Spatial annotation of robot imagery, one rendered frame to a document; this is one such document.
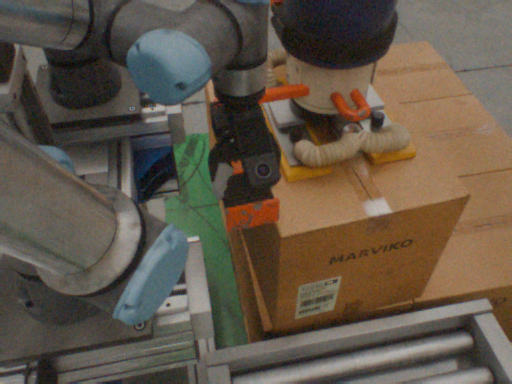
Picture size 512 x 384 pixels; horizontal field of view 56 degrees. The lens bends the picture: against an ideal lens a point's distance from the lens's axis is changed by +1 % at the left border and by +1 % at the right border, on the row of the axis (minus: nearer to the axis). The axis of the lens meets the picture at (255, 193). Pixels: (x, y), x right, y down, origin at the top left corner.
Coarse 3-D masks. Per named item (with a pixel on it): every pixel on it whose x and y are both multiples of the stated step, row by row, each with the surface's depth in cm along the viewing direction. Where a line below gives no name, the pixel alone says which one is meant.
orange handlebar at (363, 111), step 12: (300, 84) 97; (264, 96) 95; (276, 96) 96; (288, 96) 97; (300, 96) 98; (336, 96) 95; (360, 96) 95; (336, 108) 94; (348, 108) 92; (360, 108) 92; (240, 168) 81
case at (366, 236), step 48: (384, 96) 118; (288, 192) 97; (336, 192) 97; (384, 192) 97; (432, 192) 97; (288, 240) 91; (336, 240) 95; (384, 240) 100; (432, 240) 105; (288, 288) 104; (336, 288) 110; (384, 288) 116
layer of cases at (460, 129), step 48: (432, 48) 208; (432, 96) 185; (432, 144) 166; (480, 144) 166; (480, 192) 151; (240, 240) 146; (480, 240) 138; (240, 288) 172; (432, 288) 128; (480, 288) 128
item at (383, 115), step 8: (376, 112) 106; (384, 112) 110; (360, 120) 108; (368, 120) 108; (376, 120) 105; (384, 120) 107; (392, 120) 108; (360, 128) 107; (368, 128) 106; (376, 128) 106; (368, 152) 102; (392, 152) 101; (400, 152) 101; (408, 152) 101; (416, 152) 102; (376, 160) 100; (384, 160) 101; (392, 160) 102
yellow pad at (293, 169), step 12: (264, 108) 111; (276, 132) 105; (288, 132) 105; (300, 132) 101; (312, 132) 106; (288, 144) 102; (288, 156) 100; (288, 168) 98; (300, 168) 98; (312, 168) 98; (324, 168) 98; (288, 180) 98
